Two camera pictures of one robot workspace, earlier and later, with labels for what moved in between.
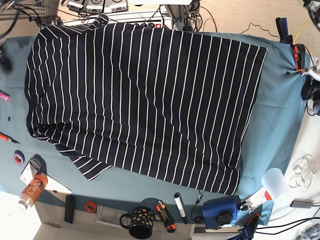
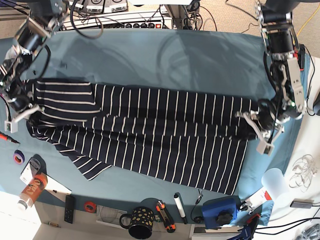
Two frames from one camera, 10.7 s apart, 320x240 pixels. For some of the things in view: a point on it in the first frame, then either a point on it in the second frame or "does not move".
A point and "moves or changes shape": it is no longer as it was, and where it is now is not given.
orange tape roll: [90, 206] does not move
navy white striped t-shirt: [173, 104] moves or changes shape
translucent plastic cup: [273, 180] does not move
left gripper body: [314, 70] to [264, 122]
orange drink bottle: [32, 191] does not move
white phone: [30, 171] does not move
